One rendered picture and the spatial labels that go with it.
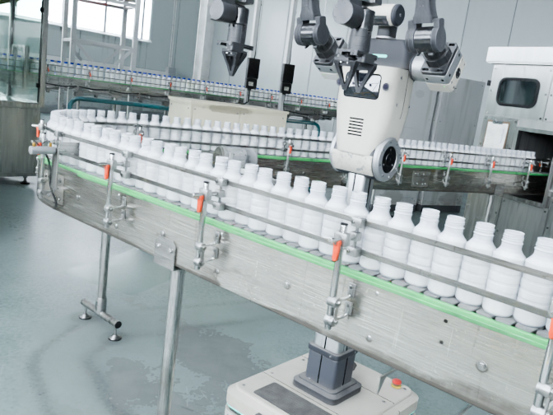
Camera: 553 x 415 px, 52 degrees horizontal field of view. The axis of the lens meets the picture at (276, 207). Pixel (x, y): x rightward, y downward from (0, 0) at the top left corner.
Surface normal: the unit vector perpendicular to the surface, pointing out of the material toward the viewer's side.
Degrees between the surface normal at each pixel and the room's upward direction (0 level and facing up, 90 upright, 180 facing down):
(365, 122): 90
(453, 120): 90
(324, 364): 90
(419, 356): 90
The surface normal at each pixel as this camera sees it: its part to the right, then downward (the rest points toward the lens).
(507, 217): -0.86, -0.01
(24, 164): 0.74, 0.22
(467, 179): 0.50, 0.24
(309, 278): -0.66, 0.06
